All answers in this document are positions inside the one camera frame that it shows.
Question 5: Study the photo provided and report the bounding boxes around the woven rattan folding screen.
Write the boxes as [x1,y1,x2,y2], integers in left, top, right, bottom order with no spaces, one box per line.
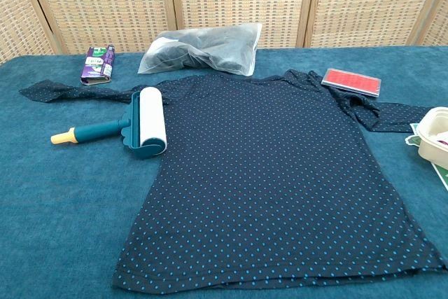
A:
[0,0,448,65]

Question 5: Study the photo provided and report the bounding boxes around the beige plastic container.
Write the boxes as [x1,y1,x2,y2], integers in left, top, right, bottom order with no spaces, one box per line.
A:
[417,106,448,171]

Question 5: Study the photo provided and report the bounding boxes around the purple printed packet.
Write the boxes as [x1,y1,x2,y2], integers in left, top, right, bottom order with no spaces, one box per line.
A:
[80,45,116,85]

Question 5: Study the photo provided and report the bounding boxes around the teal plush table cloth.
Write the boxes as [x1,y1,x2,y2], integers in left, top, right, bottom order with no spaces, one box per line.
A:
[0,45,448,299]

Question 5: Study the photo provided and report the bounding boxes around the clear case with red pad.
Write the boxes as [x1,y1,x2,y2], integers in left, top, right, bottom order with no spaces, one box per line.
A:
[321,67,382,99]

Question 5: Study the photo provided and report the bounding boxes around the green and white paper sheet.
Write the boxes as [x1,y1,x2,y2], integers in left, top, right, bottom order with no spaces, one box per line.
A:
[405,123,448,191]

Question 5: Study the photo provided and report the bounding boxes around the navy polka dot shirt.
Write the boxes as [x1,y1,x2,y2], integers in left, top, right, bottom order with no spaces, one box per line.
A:
[19,69,448,295]

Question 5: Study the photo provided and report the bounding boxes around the translucent bag of dark clothes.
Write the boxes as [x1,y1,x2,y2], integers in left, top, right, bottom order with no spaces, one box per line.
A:
[137,22,263,77]

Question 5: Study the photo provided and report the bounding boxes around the teal lint roller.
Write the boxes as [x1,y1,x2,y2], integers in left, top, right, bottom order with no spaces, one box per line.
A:
[50,86,167,160]

